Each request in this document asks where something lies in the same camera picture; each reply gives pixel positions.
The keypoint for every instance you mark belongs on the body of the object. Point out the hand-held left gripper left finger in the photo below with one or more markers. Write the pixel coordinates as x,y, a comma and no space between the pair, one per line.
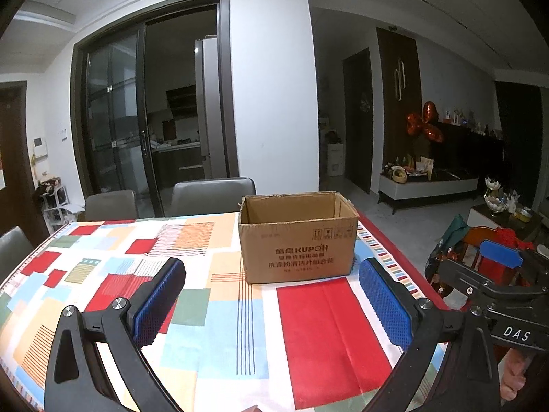
158,304

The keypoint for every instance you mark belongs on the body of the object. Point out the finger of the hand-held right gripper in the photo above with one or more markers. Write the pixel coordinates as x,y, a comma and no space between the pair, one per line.
467,283
499,255

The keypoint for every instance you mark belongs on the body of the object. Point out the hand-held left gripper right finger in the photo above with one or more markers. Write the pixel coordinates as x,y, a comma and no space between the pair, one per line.
384,304

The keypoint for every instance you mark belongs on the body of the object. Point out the brown cardboard box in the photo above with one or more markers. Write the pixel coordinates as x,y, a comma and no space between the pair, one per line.
296,249

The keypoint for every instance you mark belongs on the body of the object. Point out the person's right hand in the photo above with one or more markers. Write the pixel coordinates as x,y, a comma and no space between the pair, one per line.
512,377

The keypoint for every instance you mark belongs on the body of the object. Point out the wooden chair with red cushion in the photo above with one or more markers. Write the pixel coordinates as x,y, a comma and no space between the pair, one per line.
469,238

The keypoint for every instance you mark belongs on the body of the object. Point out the white coffee table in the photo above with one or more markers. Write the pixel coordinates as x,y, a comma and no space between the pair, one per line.
480,219

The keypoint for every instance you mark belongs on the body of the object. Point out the yellow round tin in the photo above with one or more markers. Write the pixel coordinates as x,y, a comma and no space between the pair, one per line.
524,214

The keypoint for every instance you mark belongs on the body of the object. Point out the teal cloth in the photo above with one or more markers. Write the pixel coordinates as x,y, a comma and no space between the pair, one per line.
454,231

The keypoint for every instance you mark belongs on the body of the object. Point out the colourful patchwork tablecloth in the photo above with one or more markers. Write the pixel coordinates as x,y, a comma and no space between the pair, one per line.
334,334

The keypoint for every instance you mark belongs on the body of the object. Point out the flower shaped vase ornament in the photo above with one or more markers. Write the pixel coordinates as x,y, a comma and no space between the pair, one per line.
495,195

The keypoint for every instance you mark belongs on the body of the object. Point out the white low cabinet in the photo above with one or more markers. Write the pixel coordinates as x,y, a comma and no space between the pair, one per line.
429,186

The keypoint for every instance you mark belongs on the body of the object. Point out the dark sideboard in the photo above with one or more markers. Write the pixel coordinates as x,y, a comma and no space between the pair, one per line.
467,154

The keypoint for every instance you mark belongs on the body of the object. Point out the grey leather chair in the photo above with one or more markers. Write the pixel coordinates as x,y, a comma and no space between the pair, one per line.
15,253
214,197
111,208

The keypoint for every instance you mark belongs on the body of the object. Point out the dark curtain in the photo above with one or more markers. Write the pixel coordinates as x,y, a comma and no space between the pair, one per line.
517,146

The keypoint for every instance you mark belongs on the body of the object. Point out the woven basket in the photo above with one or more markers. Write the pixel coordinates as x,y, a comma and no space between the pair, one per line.
399,175

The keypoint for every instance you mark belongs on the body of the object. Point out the white storage rack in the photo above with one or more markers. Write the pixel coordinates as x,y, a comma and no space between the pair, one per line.
55,206

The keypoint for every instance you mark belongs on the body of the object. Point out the kitchen counter cabinet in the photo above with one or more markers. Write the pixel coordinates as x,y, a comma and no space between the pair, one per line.
178,163

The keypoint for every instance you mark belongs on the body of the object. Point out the row of small ornaments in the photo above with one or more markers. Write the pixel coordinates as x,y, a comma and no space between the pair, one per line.
449,116

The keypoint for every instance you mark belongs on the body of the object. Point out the white hallway box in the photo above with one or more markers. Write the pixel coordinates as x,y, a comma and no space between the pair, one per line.
336,161

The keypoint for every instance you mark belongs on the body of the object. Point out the dark room door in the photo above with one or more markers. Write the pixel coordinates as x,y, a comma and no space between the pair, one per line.
358,137

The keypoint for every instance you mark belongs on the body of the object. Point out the dark framed glass sliding door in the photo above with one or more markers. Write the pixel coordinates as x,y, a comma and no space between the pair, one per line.
111,116

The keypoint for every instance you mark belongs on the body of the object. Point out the black range hood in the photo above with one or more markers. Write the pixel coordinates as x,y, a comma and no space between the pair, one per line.
182,103

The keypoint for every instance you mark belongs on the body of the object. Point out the brown wooden door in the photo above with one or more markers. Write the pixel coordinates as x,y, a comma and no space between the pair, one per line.
17,158

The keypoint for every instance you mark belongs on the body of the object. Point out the silver refrigerator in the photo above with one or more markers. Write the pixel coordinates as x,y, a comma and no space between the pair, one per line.
210,107

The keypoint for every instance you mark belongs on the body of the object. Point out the white wall intercom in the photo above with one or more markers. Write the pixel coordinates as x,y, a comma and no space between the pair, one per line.
40,146

